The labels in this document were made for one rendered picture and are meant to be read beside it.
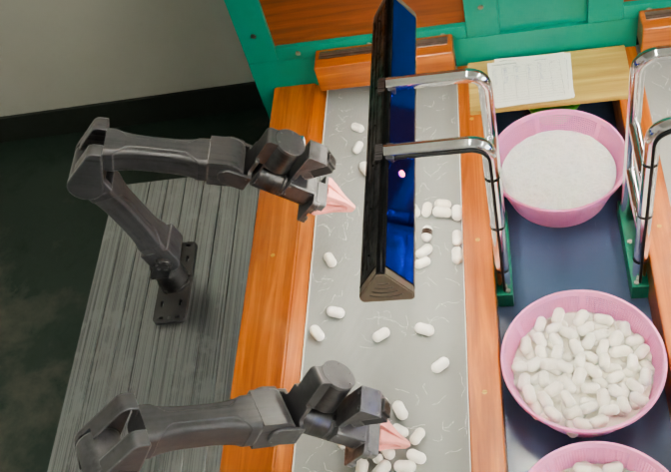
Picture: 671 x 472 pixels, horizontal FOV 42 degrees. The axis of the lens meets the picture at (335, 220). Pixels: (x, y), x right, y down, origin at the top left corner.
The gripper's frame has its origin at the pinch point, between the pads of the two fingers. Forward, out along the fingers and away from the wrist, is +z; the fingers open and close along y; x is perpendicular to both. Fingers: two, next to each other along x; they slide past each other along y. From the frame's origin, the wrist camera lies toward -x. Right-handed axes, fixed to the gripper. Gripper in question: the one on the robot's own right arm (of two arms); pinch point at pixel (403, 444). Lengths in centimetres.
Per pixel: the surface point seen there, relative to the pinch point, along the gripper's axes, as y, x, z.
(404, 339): 20.8, 2.0, 0.8
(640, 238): 32, -33, 26
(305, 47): 88, 6, -24
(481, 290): 28.8, -9.0, 9.9
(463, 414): 6.0, -4.6, 8.7
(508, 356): 16.2, -10.4, 14.2
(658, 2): 89, -42, 32
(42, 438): 37, 133, -39
